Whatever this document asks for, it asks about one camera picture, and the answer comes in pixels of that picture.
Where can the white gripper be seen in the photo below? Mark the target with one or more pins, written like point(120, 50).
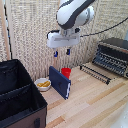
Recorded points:
point(63, 40)

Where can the blue hardcover book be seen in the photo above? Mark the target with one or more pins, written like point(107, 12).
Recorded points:
point(59, 82)

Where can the red plastic cup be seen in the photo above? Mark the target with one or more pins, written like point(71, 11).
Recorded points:
point(66, 72)

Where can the white bowl with yellow food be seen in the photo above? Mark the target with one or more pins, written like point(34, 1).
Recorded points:
point(43, 84)

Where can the black fabric storage box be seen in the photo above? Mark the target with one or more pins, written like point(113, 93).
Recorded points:
point(18, 96)

